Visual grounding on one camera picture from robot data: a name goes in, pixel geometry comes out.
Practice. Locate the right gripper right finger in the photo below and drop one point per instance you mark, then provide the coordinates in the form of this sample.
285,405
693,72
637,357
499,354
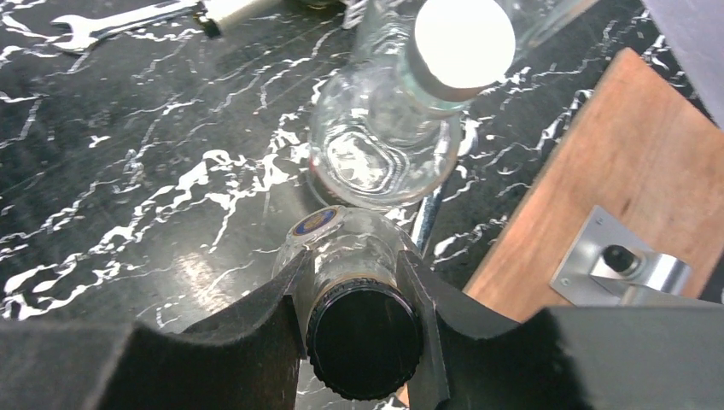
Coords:
668,357

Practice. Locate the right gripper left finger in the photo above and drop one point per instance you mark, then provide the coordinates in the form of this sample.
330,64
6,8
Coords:
246,356

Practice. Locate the clear bottle copper neck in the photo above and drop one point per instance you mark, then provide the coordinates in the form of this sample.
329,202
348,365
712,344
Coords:
361,333

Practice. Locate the large clear round bottle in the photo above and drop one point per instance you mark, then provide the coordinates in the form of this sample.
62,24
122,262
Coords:
386,127

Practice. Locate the clear bottle white cap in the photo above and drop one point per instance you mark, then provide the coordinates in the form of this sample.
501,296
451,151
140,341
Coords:
535,21

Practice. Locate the dark wine bottle right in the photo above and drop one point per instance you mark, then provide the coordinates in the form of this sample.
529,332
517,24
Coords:
219,18

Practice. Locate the silver wrench right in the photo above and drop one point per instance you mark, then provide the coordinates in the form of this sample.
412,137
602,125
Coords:
424,221

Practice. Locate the silver wrench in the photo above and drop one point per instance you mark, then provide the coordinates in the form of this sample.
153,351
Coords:
424,221
84,33

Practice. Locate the wooden board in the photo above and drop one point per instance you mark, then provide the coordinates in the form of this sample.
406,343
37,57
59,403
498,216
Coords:
642,152

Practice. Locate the silver wrench left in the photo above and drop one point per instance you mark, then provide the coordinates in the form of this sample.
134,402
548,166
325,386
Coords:
84,33

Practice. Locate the metal bracket on board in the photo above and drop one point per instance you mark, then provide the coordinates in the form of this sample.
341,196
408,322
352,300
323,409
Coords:
607,264

